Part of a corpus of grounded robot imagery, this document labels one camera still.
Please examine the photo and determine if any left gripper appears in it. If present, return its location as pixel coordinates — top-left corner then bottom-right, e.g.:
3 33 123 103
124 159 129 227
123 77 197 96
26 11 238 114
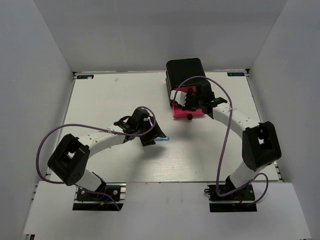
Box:
136 116 166 147

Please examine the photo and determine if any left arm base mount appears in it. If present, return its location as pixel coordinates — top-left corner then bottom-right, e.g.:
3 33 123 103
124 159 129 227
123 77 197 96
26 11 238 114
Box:
72 183 127 212

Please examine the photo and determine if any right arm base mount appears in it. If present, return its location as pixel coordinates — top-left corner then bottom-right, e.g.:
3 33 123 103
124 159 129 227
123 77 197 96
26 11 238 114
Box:
204 184 257 213

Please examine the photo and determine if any left corner label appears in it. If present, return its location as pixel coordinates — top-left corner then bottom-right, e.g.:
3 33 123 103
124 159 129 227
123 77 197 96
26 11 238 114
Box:
76 74 94 80

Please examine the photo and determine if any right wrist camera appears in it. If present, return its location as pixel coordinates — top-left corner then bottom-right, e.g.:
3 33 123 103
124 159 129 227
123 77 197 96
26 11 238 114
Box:
170 90 187 107

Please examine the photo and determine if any right corner label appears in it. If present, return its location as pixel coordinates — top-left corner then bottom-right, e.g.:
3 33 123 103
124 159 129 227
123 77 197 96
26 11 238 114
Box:
227 72 245 77

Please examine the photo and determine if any black drawer cabinet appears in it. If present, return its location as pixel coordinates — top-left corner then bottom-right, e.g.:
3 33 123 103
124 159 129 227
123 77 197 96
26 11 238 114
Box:
165 58 209 97

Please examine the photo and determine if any pink bottom drawer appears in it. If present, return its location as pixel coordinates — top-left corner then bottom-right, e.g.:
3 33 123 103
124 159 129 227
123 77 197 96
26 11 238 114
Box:
172 104 205 120

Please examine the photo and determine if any corner label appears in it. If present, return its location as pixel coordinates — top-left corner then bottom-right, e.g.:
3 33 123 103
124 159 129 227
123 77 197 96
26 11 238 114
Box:
227 72 245 77
76 74 94 80

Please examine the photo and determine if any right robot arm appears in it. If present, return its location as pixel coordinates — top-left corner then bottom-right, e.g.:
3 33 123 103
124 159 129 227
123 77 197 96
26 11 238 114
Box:
184 86 282 200

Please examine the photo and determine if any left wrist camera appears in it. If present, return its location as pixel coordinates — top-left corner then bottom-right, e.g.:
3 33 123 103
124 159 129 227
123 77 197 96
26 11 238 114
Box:
143 116 154 128

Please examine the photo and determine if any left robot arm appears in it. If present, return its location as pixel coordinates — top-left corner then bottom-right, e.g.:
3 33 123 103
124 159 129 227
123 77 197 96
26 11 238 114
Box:
47 107 166 200

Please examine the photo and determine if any blue correction tape case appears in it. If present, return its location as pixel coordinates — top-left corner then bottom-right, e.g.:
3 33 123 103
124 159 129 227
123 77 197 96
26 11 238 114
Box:
154 136 170 142

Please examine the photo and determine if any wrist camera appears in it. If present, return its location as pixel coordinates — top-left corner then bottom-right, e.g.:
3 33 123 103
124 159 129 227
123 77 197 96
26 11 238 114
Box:
170 90 187 107
143 116 154 128

